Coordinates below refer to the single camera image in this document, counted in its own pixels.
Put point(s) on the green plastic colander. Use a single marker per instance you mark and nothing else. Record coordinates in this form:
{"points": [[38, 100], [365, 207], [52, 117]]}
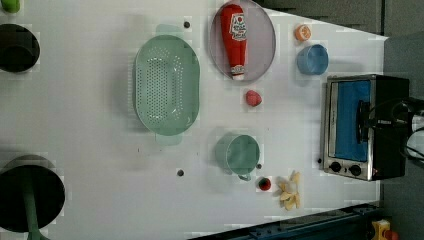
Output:
{"points": [[166, 85]]}

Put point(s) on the green object top corner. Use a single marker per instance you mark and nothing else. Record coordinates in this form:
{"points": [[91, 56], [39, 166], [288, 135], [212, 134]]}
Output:
{"points": [[11, 6]]}

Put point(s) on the orange slice toy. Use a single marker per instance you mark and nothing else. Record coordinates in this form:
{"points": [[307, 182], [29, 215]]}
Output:
{"points": [[302, 33]]}

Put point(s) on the black round mount lower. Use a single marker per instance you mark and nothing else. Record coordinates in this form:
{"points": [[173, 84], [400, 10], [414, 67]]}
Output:
{"points": [[31, 192]]}

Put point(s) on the green cup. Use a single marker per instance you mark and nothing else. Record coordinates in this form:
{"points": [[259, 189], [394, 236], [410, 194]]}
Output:
{"points": [[237, 154]]}

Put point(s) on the pink toy fruit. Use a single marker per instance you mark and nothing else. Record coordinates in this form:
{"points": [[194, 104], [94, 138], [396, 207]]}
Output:
{"points": [[253, 98]]}

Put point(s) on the black round mount upper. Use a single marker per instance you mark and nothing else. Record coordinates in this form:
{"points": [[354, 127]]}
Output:
{"points": [[19, 48]]}

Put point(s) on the grey round plate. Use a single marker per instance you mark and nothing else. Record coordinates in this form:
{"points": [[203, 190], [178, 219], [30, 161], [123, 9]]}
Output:
{"points": [[261, 40]]}

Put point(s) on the peeled toy banana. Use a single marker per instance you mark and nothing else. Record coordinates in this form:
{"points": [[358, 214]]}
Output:
{"points": [[289, 192]]}

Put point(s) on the red toy strawberry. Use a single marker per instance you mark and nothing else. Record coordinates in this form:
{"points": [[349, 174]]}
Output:
{"points": [[264, 184]]}

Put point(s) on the blue metal table frame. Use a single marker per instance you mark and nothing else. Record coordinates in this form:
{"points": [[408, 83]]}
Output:
{"points": [[349, 223]]}

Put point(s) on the black steel toaster oven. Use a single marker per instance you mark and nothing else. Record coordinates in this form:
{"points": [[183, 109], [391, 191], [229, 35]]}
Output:
{"points": [[378, 157]]}

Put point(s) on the red ketchup bottle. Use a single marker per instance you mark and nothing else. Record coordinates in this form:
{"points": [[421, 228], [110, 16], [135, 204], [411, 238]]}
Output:
{"points": [[234, 36]]}

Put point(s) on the blue cup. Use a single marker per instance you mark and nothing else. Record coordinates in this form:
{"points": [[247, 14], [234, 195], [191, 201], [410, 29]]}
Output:
{"points": [[313, 60]]}

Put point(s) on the yellow red emergency button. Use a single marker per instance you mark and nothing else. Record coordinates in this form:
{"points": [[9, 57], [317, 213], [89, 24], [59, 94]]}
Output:
{"points": [[383, 231]]}

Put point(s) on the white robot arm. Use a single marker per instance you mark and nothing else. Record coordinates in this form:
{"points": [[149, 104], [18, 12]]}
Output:
{"points": [[411, 139]]}

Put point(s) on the black round mount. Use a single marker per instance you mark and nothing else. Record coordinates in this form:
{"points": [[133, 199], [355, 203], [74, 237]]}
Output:
{"points": [[19, 48], [31, 192]]}

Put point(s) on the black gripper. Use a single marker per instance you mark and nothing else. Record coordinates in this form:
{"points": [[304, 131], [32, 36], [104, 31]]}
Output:
{"points": [[400, 121]]}

